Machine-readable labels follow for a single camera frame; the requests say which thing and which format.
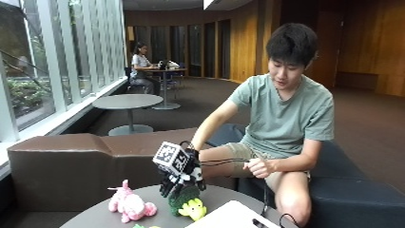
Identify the black glove cable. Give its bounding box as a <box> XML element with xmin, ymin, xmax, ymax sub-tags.
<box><xmin>179</xmin><ymin>141</ymin><xmax>301</xmax><ymax>228</ymax></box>

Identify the green and yellow plush toy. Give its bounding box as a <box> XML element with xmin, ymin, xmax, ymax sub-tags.
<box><xmin>167</xmin><ymin>185</ymin><xmax>209</xmax><ymax>222</ymax></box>

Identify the white marker cube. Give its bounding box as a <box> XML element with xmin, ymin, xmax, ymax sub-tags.
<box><xmin>152</xmin><ymin>141</ymin><xmax>192</xmax><ymax>177</ymax></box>

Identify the pink plush toy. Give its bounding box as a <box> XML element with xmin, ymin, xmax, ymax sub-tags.
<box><xmin>107</xmin><ymin>179</ymin><xmax>159</xmax><ymax>224</ymax></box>

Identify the white flat box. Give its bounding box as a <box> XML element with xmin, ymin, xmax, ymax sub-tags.
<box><xmin>185</xmin><ymin>199</ymin><xmax>282</xmax><ymax>228</ymax></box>

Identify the the person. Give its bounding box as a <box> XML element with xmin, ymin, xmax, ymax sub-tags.
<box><xmin>189</xmin><ymin>22</ymin><xmax>337</xmax><ymax>228</ymax></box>

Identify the brown leather bench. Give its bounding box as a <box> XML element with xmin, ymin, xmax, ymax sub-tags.
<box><xmin>7</xmin><ymin>126</ymin><xmax>239</xmax><ymax>213</ymax></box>

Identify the dark blue sofa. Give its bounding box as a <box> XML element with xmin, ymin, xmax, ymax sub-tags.
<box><xmin>207</xmin><ymin>123</ymin><xmax>405</xmax><ymax>228</ymax></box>

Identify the dark chair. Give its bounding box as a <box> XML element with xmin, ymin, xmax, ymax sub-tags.
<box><xmin>123</xmin><ymin>66</ymin><xmax>147</xmax><ymax>94</ymax></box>

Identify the round dark café table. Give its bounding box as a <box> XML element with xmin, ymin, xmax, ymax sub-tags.
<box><xmin>144</xmin><ymin>67</ymin><xmax>189</xmax><ymax>111</ymax></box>

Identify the round grey pedestal table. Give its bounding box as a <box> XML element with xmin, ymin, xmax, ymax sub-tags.
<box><xmin>91</xmin><ymin>93</ymin><xmax>165</xmax><ymax>137</ymax></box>

